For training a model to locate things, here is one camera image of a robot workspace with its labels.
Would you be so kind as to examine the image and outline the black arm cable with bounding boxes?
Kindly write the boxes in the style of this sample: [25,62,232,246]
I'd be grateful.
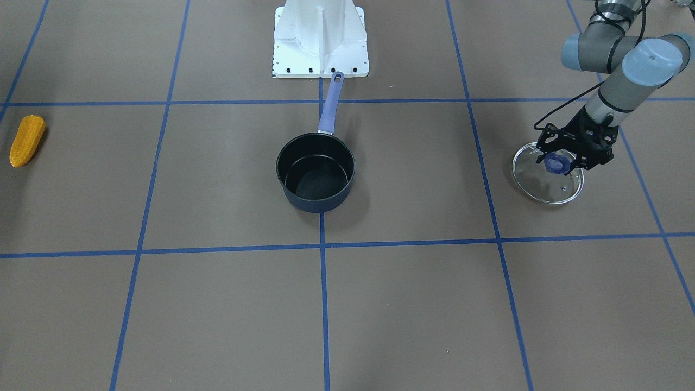
[533,0,652,131]

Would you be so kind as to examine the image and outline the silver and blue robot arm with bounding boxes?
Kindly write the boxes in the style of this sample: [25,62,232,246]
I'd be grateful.
[536,1,693,175]

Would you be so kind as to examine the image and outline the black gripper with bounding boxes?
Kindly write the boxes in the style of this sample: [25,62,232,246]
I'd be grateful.
[535,108,618,175]

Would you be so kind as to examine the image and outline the dark blue saucepan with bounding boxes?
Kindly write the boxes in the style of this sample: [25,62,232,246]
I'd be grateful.
[276,71,356,213]

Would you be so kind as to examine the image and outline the yellow corn cob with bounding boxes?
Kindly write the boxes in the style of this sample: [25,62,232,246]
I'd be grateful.
[9,115,47,168]

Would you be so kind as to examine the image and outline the glass lid with blue knob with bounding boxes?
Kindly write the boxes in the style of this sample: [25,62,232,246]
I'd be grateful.
[511,143,584,205]

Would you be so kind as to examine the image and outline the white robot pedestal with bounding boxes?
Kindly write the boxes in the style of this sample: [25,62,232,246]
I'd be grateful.
[271,1,370,79]

